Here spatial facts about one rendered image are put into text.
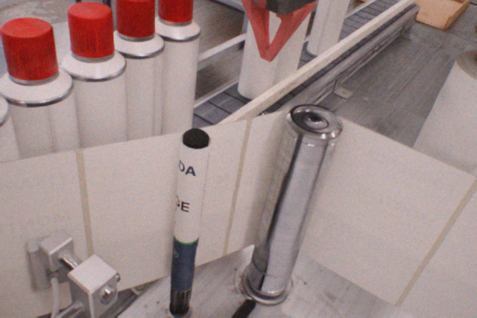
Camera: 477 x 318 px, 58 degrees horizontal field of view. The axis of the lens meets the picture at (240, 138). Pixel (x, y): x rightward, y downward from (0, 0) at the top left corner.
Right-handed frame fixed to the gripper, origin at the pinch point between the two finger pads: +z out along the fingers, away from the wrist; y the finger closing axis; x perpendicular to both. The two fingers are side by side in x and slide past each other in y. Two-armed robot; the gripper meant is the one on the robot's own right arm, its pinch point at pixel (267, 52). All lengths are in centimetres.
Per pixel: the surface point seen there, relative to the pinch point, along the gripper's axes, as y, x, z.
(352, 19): 54, 10, 14
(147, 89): -13.9, 4.2, 0.8
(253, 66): 8.5, 6.4, 7.6
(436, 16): 91, -1, 19
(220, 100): 5.7, 9.3, 13.4
